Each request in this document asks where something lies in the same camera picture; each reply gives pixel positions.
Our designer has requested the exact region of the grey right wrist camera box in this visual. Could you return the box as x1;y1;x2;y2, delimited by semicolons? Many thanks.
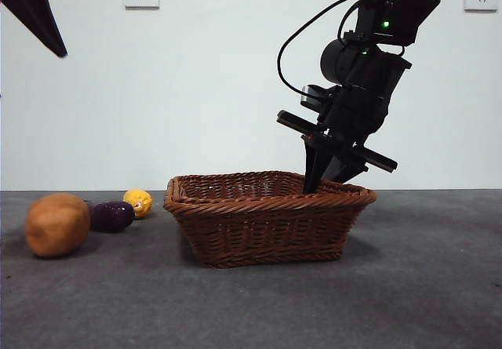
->
300;85;331;111

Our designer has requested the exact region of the brown potato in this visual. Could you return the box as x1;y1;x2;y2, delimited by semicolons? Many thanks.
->
25;192;92;259

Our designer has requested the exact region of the yellow corn cob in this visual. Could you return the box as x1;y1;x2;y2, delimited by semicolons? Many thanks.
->
122;188;153;220

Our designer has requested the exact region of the brown wicker basket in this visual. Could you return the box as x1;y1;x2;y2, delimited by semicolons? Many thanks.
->
163;170;378;270

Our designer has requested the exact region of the purple eggplant with green stem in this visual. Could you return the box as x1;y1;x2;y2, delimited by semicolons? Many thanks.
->
84;201;136;234

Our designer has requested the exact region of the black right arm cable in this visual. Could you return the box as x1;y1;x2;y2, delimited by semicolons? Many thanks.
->
277;0;378;95

